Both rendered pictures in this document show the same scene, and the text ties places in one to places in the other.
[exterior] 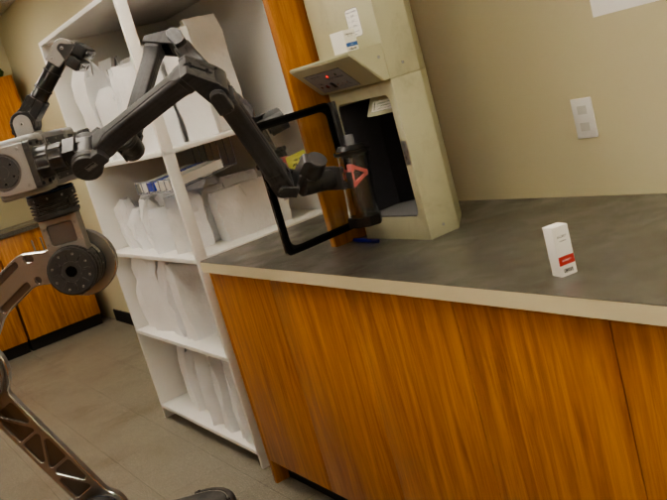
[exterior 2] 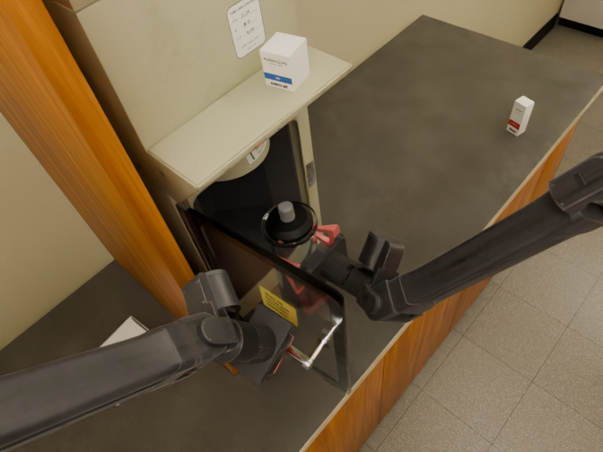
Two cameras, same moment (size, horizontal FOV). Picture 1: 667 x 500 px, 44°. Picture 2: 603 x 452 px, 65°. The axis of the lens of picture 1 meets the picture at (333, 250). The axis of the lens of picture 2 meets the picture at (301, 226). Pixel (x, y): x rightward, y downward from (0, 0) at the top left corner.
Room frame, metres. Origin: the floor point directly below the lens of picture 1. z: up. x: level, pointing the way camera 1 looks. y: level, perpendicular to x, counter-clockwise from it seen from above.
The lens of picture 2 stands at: (2.45, 0.43, 1.95)
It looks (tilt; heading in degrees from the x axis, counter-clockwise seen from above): 52 degrees down; 262
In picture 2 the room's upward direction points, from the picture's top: 10 degrees counter-clockwise
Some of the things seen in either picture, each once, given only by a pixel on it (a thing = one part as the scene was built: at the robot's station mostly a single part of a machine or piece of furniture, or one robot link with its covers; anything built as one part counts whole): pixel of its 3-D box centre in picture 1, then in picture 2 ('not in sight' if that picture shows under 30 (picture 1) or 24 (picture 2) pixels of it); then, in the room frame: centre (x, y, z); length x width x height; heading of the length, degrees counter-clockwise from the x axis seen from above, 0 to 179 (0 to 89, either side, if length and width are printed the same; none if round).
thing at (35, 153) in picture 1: (50, 159); not in sight; (2.11, 0.63, 1.45); 0.09 x 0.08 x 0.12; 179
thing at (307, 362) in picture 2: not in sight; (297, 343); (2.45, 0.09, 1.20); 0.10 x 0.05 x 0.03; 127
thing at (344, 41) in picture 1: (343, 42); (285, 62); (2.35, -0.19, 1.54); 0.05 x 0.05 x 0.06; 45
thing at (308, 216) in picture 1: (308, 178); (275, 310); (2.47, 0.02, 1.19); 0.30 x 0.01 x 0.40; 127
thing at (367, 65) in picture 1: (337, 74); (260, 130); (2.41, -0.15, 1.46); 0.32 x 0.11 x 0.10; 31
